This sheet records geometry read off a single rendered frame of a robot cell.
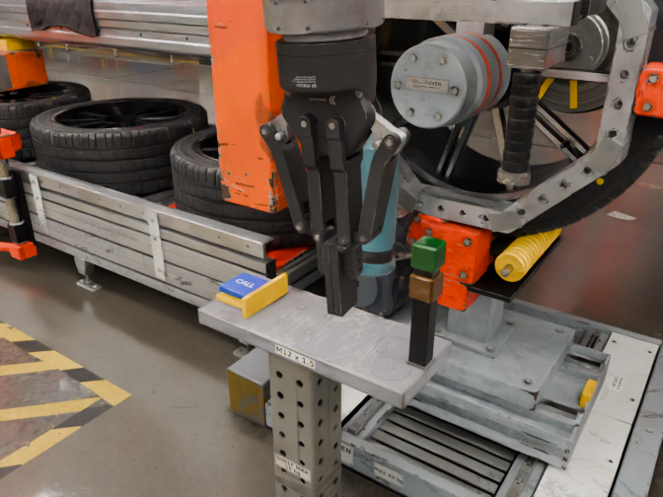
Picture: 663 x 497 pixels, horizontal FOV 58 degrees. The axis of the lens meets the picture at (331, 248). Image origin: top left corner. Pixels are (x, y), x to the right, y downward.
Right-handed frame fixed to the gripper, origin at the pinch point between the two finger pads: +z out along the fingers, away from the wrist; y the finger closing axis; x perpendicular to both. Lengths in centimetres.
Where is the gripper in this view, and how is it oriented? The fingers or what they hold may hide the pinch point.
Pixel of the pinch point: (340, 274)
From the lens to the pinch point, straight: 53.4
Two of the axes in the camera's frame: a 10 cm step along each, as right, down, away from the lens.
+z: 0.6, 9.0, 4.3
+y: 8.6, 1.7, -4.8
